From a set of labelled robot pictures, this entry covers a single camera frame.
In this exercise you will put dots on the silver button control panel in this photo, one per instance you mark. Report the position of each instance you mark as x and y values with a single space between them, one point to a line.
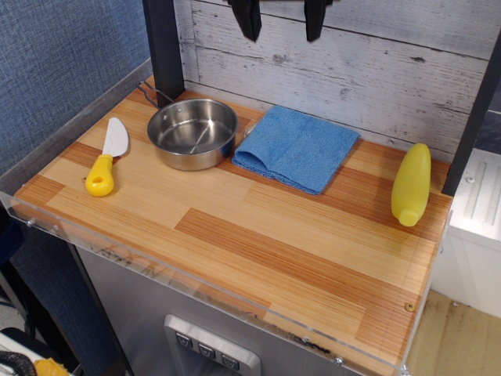
211 346

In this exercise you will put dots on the yellow plastic bottle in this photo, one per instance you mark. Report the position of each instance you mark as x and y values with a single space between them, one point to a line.
411 188

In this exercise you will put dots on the white appliance on right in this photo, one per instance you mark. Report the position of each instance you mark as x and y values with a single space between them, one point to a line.
468 264

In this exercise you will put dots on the yellow handled toy knife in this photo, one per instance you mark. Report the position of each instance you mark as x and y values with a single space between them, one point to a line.
100 180

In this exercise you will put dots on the clear acrylic front guard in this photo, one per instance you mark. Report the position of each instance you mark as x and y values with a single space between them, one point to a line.
59 231

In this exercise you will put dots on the stainless steel cabinet front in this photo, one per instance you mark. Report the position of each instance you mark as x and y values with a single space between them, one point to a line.
136 307

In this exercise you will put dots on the black vertical post left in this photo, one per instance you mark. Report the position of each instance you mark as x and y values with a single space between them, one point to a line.
164 46

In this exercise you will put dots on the stainless steel pan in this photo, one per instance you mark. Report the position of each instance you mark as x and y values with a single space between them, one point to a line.
191 134

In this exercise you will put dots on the black vertical post right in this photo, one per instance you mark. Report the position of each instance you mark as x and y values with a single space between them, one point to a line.
473 127

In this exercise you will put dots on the blue towel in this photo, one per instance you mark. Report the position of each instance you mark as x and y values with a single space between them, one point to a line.
295 149

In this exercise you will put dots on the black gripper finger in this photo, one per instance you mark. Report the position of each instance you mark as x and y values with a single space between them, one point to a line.
315 11
248 17

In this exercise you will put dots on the black vertical post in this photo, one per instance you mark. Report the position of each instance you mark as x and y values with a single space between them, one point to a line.
473 127
164 46

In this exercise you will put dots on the yellow object bottom left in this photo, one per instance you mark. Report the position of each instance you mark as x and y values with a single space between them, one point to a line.
49 367

